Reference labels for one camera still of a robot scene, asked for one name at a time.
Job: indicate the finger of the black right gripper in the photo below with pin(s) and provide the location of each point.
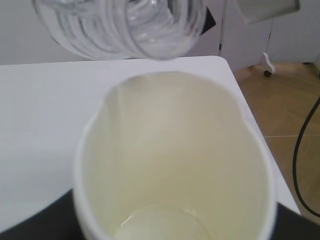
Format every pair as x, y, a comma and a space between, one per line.
209, 22

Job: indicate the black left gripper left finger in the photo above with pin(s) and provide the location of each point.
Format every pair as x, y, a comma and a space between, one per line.
58, 221

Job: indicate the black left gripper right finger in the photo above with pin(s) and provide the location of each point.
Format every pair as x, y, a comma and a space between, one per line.
292, 226

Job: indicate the clear water bottle green label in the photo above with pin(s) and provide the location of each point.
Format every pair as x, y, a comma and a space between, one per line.
123, 29

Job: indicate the white paper cup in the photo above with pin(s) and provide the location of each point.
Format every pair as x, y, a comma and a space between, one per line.
171, 156

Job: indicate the white rolling partition stand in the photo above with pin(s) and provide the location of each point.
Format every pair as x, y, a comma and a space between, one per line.
265, 32

